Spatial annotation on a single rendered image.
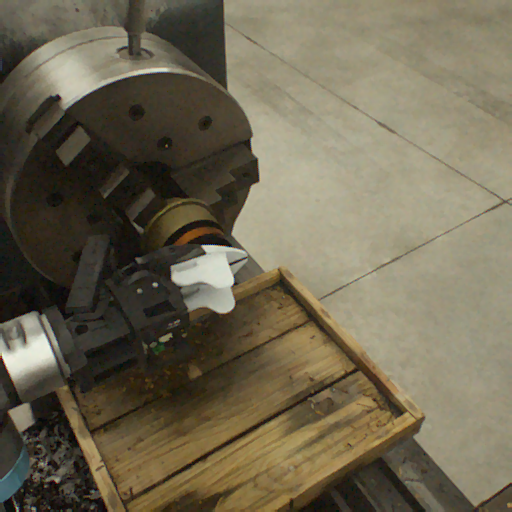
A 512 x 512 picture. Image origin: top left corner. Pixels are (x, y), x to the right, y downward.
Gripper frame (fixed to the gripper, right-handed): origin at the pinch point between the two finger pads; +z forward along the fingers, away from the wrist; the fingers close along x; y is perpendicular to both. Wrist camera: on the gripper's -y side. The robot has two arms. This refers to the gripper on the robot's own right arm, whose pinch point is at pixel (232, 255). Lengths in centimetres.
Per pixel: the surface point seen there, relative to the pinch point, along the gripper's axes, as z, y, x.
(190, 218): -2.9, -3.9, 3.8
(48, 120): -12.2, -16.2, 11.9
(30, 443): -28, -24, -51
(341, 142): 133, -141, -109
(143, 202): -6.6, -7.5, 5.0
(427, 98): 193, -150, -109
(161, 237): -6.3, -4.1, 2.5
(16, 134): -15.3, -18.2, 10.1
